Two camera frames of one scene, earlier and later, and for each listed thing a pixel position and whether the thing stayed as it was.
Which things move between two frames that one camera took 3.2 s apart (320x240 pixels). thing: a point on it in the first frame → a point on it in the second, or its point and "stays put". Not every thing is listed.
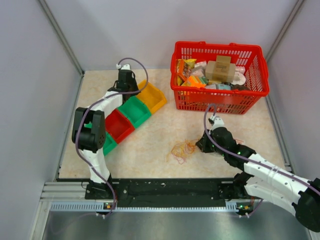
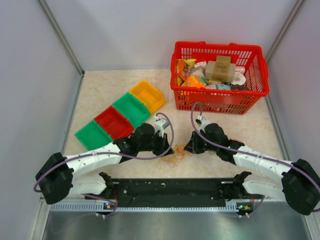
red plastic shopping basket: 233,77 stays put
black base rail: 169,192 stays put
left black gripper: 133,81 → 164,145
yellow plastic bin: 152,97 stays put
